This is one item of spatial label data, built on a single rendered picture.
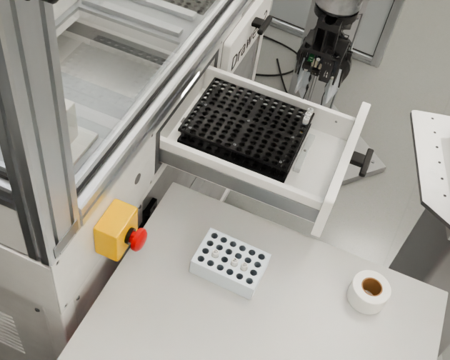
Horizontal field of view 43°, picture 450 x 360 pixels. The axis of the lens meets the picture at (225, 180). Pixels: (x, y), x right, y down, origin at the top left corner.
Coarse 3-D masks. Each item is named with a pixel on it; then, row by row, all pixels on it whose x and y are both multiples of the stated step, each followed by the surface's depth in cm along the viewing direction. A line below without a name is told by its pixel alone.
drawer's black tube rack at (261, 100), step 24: (216, 96) 120; (240, 96) 117; (264, 96) 117; (192, 120) 115; (216, 120) 111; (240, 120) 112; (264, 120) 113; (288, 120) 114; (192, 144) 110; (216, 144) 107; (240, 144) 112; (264, 144) 108; (288, 144) 109; (264, 168) 109
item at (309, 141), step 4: (192, 116) 119; (308, 136) 119; (312, 136) 119; (308, 140) 118; (312, 140) 118; (304, 144) 117; (308, 144) 117; (304, 148) 116; (308, 148) 117; (304, 152) 116; (308, 152) 117; (300, 156) 115; (304, 156) 115; (296, 160) 114; (300, 160) 114; (304, 160) 115; (296, 164) 113; (300, 164) 113; (296, 168) 113; (300, 168) 113; (296, 172) 113
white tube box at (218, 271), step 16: (208, 240) 105; (224, 240) 107; (208, 256) 103; (224, 256) 103; (240, 256) 105; (256, 256) 104; (192, 272) 104; (208, 272) 102; (224, 272) 101; (240, 272) 101; (256, 272) 102; (224, 288) 103; (240, 288) 101; (256, 288) 104
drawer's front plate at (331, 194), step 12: (360, 108) 114; (360, 120) 112; (360, 132) 110; (348, 144) 107; (348, 156) 105; (336, 168) 103; (336, 180) 101; (336, 192) 99; (324, 204) 99; (324, 216) 101
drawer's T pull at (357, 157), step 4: (356, 152) 108; (368, 152) 109; (372, 152) 109; (352, 156) 108; (356, 156) 108; (360, 156) 108; (364, 156) 108; (368, 156) 108; (352, 160) 107; (356, 160) 107; (360, 160) 107; (364, 160) 107; (368, 160) 107; (356, 164) 107; (360, 164) 107; (364, 164) 106; (368, 164) 106; (364, 168) 106; (360, 172) 105; (364, 172) 105; (364, 176) 106
